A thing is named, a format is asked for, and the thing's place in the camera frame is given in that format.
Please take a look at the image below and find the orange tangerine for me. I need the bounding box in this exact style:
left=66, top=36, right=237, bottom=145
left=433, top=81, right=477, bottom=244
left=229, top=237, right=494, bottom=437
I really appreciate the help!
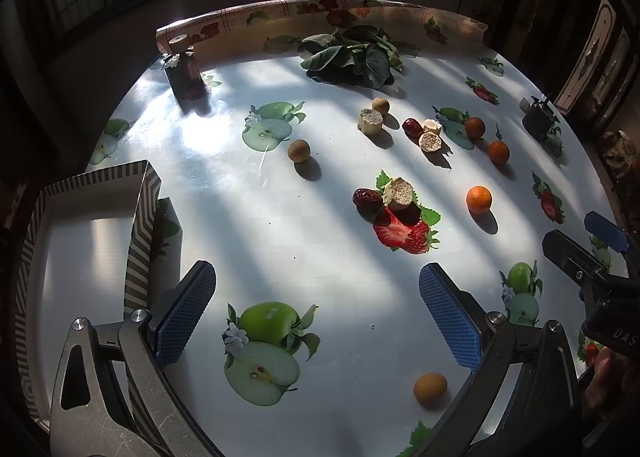
left=464, top=117, right=486, bottom=140
left=487, top=139, right=510, bottom=166
left=465, top=186, right=492, bottom=215

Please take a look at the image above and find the small black pot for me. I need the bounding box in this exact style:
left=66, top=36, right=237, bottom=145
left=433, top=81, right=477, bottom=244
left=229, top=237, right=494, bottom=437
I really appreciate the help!
left=520, top=96, right=561, bottom=143

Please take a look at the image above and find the striped cardboard tray box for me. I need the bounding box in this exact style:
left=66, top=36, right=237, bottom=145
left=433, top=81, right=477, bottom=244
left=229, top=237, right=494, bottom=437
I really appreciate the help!
left=12, top=160, right=162, bottom=428

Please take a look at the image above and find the dark red glass bottle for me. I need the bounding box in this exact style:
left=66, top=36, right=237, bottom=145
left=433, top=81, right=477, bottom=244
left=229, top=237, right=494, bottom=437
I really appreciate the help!
left=163, top=34, right=206, bottom=100

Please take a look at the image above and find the beige cut corn-like piece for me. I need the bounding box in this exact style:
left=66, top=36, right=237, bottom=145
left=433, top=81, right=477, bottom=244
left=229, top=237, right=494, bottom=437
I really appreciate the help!
left=422, top=119, right=442, bottom=135
left=357, top=108, right=384, bottom=136
left=418, top=132, right=442, bottom=154
left=382, top=177, right=414, bottom=211

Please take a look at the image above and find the fruit print tablecloth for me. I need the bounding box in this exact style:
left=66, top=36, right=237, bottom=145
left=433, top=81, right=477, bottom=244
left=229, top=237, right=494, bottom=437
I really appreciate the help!
left=89, top=0, right=627, bottom=456

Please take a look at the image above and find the green leafy vegetable bunch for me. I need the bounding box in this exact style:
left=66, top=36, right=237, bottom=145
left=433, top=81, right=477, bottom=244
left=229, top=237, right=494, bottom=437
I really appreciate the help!
left=297, top=26, right=404, bottom=90

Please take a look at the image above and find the right human hand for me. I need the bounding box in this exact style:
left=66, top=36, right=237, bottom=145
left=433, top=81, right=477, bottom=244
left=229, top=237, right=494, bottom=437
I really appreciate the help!
left=584, top=347, right=636, bottom=409

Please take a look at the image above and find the red jujube date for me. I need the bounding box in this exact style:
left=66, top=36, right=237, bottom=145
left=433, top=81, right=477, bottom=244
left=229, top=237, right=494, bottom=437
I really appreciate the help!
left=352, top=188, right=383, bottom=214
left=402, top=118, right=424, bottom=140

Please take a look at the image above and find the brown longan fruit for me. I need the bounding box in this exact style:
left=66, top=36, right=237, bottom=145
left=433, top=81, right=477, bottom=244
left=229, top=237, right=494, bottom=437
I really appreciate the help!
left=412, top=373, right=448, bottom=406
left=371, top=97, right=390, bottom=116
left=288, top=139, right=310, bottom=163

